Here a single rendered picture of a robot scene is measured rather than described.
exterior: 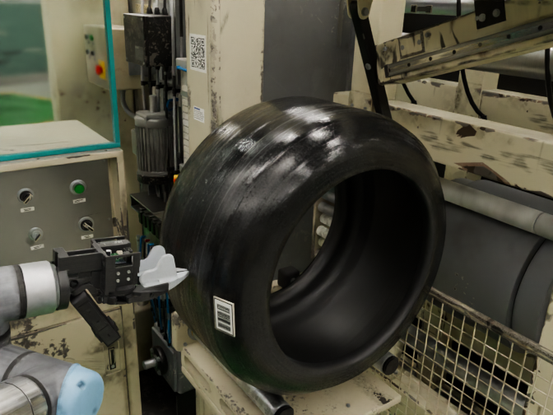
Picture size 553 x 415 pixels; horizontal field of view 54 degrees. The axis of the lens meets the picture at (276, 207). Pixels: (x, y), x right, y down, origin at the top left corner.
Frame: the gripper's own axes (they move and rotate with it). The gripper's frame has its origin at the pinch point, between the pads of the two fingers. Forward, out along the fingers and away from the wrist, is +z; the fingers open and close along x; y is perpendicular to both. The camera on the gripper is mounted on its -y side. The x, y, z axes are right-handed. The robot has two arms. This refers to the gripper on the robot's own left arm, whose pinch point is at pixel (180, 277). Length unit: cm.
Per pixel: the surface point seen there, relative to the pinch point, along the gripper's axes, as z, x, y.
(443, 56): 56, 1, 40
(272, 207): 9.1, -10.6, 15.0
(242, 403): 15.9, 0.2, -30.9
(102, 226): 6, 57, -13
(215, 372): 16.0, 11.6, -31.0
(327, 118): 21.8, -5.6, 27.8
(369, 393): 46, -6, -34
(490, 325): 63, -20, -13
